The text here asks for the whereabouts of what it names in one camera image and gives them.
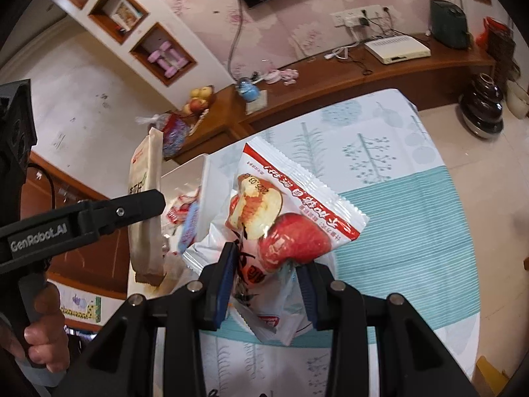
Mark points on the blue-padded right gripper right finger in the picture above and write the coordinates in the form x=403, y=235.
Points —
x=314, y=280

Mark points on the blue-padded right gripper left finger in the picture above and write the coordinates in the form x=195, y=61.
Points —
x=218, y=279

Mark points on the white red apple chips bag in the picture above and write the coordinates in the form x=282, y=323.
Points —
x=282, y=216

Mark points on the person's left hand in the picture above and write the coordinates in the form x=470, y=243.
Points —
x=48, y=342

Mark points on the blue red biscuit package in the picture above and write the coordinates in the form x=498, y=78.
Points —
x=189, y=228

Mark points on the white plastic storage bin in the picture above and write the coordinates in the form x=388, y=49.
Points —
x=184, y=189

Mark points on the wooden sideboard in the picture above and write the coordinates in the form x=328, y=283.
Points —
x=427, y=82

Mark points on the bowl of fruit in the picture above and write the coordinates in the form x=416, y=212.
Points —
x=199, y=101

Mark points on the blue kettle ornament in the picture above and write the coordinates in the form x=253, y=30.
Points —
x=247, y=90

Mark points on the pink small ornament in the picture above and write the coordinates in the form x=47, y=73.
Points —
x=289, y=76

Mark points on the pink dumbbells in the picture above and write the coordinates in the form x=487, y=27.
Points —
x=168, y=59

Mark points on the dark ceramic jar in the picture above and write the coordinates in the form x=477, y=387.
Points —
x=481, y=107

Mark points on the white set-top box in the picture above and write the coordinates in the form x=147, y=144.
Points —
x=397, y=49

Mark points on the framed picture in niche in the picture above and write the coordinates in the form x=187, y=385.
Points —
x=125, y=15

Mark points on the red gift bag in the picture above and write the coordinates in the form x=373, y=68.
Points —
x=496, y=39

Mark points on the white wall power strip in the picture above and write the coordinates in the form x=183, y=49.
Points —
x=352, y=17

